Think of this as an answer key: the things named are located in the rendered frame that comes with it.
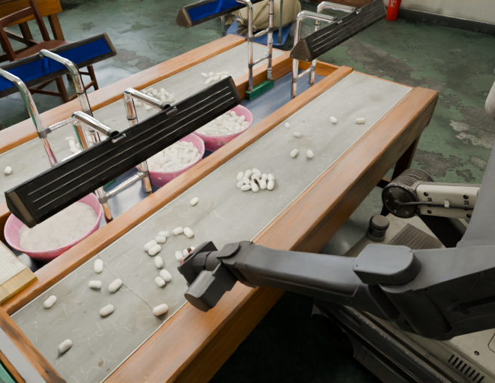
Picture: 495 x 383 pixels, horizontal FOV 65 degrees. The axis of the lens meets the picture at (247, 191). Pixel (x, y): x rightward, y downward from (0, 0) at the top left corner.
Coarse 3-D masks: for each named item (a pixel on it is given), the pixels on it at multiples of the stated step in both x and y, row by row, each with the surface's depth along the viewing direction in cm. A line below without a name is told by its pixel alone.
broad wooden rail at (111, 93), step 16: (208, 48) 213; (224, 48) 214; (160, 64) 197; (176, 64) 197; (192, 64) 200; (128, 80) 183; (144, 80) 183; (160, 80) 187; (96, 96) 171; (112, 96) 171; (48, 112) 160; (64, 112) 160; (16, 128) 151; (32, 128) 151; (0, 144) 143; (16, 144) 145
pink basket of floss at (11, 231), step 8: (80, 200) 124; (88, 200) 123; (96, 200) 120; (96, 208) 121; (8, 224) 112; (16, 224) 115; (96, 224) 111; (8, 232) 110; (16, 232) 114; (88, 232) 108; (8, 240) 106; (16, 240) 112; (80, 240) 107; (16, 248) 104; (56, 248) 104; (64, 248) 106; (32, 256) 107; (40, 256) 106; (48, 256) 106; (56, 256) 107
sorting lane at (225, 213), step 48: (336, 96) 175; (384, 96) 175; (288, 144) 146; (336, 144) 146; (192, 192) 126; (240, 192) 125; (288, 192) 125; (144, 240) 110; (192, 240) 110; (240, 240) 110; (96, 288) 98; (144, 288) 98; (48, 336) 88; (96, 336) 88; (144, 336) 88
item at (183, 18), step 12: (204, 0) 160; (216, 0) 164; (228, 0) 169; (252, 0) 179; (180, 12) 154; (192, 12) 156; (204, 12) 160; (216, 12) 164; (228, 12) 169; (180, 24) 158; (192, 24) 156
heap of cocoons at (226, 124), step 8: (232, 112) 163; (216, 120) 162; (224, 120) 159; (232, 120) 159; (240, 120) 159; (200, 128) 156; (208, 128) 155; (216, 128) 154; (224, 128) 156; (232, 128) 155; (240, 128) 155; (224, 144) 149
